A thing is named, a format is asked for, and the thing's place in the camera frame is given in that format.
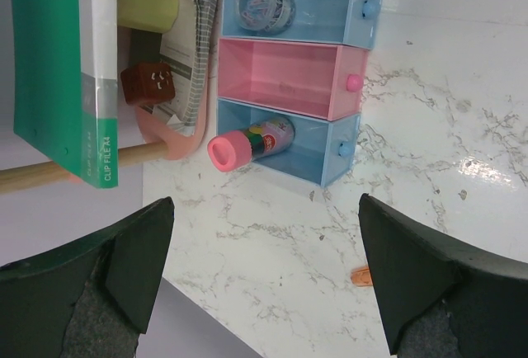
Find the pink oval shelf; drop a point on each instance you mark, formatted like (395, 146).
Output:
(152, 139)

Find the pink crayon bottle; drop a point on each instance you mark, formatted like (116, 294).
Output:
(237, 148)

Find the spiral notebook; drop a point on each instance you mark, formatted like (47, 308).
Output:
(186, 50)

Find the clear tape roll pack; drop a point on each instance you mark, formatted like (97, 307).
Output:
(270, 17)

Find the brown cube toy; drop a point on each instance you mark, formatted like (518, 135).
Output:
(147, 84)

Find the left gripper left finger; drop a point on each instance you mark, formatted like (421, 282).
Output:
(92, 297)

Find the green book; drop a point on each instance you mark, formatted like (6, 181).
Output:
(66, 91)

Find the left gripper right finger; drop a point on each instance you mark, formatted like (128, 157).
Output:
(438, 296)

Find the four-compartment pastel organizer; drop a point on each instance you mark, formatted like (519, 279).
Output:
(312, 74)

